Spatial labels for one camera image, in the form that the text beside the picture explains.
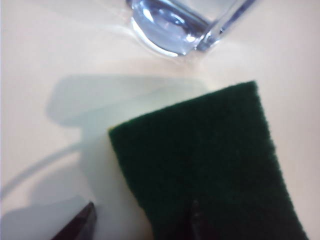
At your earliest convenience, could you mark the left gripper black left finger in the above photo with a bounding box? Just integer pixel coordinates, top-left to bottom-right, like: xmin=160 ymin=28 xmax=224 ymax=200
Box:
xmin=49 ymin=201 xmax=98 ymax=240

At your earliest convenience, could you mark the yellow green scouring sponge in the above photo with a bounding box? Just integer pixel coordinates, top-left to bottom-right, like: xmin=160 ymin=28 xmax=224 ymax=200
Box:
xmin=107 ymin=80 xmax=311 ymax=240

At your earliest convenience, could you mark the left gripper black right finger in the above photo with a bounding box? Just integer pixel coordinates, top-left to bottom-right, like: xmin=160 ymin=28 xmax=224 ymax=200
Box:
xmin=184 ymin=199 xmax=208 ymax=240

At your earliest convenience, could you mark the clear plastic water bottle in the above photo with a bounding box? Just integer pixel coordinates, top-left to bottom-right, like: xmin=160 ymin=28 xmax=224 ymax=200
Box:
xmin=124 ymin=0 xmax=258 ymax=58

